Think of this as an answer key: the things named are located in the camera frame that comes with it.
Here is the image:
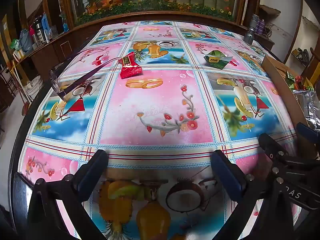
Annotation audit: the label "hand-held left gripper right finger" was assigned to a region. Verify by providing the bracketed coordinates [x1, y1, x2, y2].
[211, 150, 295, 240]

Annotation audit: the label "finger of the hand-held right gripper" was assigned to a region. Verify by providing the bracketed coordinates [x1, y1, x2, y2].
[297, 122, 320, 145]
[258, 134, 288, 165]

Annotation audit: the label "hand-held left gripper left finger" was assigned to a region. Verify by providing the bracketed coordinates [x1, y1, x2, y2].
[26, 149, 109, 240]

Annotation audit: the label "cardboard box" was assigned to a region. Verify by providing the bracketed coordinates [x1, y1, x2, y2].
[261, 55, 320, 159]

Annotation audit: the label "green snack packet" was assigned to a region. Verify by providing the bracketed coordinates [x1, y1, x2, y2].
[203, 50, 232, 69]

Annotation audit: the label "small silver foil packet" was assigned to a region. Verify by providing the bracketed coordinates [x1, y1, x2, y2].
[294, 91, 320, 130]

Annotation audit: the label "green yellow pea packet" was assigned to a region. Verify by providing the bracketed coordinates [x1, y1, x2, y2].
[285, 71, 298, 90]

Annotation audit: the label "wooden chair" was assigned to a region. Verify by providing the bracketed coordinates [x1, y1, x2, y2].
[301, 47, 320, 80]

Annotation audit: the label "purple eyeglasses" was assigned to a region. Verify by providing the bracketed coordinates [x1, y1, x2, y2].
[49, 47, 125, 102]

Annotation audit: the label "steel thermos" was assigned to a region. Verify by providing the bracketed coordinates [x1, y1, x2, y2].
[34, 16, 48, 43]

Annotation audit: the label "blue bottle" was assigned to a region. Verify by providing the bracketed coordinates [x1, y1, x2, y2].
[41, 12, 50, 40]

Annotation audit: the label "wire basket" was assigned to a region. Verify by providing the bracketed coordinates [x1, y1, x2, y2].
[265, 24, 278, 37]

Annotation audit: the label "wooden wall shelf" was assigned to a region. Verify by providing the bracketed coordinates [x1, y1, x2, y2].
[260, 4, 281, 18]

